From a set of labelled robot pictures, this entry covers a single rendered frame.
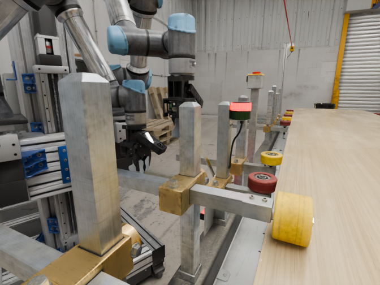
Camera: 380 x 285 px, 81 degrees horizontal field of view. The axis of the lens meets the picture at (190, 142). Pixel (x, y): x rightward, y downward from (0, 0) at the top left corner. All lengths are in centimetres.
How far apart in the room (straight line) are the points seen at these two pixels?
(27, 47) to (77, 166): 110
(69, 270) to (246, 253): 64
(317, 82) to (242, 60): 257
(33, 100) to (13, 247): 100
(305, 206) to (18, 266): 39
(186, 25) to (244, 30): 810
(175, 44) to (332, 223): 54
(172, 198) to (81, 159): 22
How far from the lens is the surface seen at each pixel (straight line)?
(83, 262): 29
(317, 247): 45
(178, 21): 64
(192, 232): 54
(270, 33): 865
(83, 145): 24
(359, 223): 56
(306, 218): 39
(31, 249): 36
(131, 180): 52
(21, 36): 134
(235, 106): 66
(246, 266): 80
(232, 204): 42
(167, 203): 44
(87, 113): 23
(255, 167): 92
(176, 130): 67
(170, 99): 62
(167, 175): 78
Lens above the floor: 115
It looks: 14 degrees down
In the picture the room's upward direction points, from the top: straight up
